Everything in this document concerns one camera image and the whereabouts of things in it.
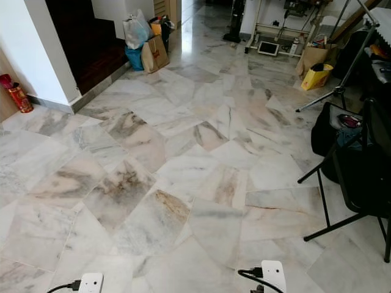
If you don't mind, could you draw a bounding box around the dark wooden staircase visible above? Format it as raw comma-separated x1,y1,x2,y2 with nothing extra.
45,0,132,98

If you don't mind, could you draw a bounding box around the blue bag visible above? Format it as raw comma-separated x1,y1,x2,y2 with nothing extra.
125,46,145,72

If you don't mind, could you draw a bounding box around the white plastic bag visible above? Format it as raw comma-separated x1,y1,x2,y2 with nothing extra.
123,9,152,51

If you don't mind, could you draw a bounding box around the small brown paper bag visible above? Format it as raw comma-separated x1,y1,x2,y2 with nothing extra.
141,35,170,74

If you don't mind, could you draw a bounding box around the black upright vacuum cleaner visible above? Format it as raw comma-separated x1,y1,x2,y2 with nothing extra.
223,0,249,43

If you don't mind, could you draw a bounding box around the white framed tablet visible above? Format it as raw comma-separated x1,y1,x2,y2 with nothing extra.
257,41,280,57

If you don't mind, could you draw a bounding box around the white metal rack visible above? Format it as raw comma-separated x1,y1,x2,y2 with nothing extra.
244,0,340,57

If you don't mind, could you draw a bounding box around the yellow paper bag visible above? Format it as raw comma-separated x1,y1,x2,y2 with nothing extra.
301,63,334,92

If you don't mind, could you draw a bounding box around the black open bag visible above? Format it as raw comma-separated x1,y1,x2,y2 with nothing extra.
310,101,367,159

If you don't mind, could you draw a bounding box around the large brown paper bag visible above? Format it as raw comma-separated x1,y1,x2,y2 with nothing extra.
296,44,334,77

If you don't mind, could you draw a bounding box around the black tripod stand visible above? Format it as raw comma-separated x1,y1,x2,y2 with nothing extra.
296,0,386,113

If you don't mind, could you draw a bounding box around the black bulky luggage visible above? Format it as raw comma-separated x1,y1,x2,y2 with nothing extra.
333,27,375,81

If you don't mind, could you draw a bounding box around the black folding metal stand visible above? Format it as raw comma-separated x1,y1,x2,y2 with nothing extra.
298,98,391,263

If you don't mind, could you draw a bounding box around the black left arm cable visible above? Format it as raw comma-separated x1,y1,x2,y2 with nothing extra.
46,280,81,293

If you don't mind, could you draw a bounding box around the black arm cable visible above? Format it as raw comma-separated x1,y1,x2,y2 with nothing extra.
46,280,81,293
238,267,266,293

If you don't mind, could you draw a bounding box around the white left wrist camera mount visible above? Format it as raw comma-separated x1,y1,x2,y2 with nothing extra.
78,272,104,293

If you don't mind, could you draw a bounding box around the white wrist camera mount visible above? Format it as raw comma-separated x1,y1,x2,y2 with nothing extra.
260,260,287,293
78,272,104,293

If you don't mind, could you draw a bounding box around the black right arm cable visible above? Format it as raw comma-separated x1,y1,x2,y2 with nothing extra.
238,267,266,293

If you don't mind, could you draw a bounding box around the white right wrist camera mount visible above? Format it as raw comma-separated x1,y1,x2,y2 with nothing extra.
260,260,287,293

